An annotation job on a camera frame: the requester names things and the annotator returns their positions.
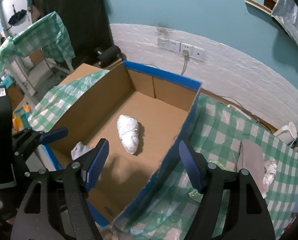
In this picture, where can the silver foil sheet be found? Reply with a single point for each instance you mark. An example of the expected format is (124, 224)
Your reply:
(285, 12)

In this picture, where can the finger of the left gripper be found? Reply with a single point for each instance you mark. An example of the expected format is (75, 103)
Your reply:
(52, 135)

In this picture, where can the cardboard box blue edges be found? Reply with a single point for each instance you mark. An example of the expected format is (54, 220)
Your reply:
(142, 112)

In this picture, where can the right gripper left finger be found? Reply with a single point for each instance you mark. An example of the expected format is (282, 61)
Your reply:
(91, 164)

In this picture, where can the green checkered tablecloth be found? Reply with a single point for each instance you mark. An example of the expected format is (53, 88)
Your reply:
(215, 131)

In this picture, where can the beige power plug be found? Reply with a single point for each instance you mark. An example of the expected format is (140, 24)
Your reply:
(185, 53)

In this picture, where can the grey cloth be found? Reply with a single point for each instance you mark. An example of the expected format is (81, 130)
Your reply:
(251, 159)

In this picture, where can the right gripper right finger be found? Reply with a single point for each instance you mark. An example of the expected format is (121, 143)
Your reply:
(196, 167)

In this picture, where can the grey sock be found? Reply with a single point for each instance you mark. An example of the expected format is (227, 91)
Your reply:
(79, 150)

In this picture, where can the patterned white cloth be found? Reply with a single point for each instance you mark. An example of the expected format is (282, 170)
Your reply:
(270, 172)

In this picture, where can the checkered cloth on rack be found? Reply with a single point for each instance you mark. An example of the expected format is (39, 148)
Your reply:
(48, 34)

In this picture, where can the black cylinder object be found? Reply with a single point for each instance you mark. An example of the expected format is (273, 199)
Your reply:
(107, 57)

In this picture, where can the orange teal package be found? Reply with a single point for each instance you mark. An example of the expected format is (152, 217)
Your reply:
(20, 118)

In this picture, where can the white wall socket strip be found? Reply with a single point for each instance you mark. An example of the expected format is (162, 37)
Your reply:
(178, 47)

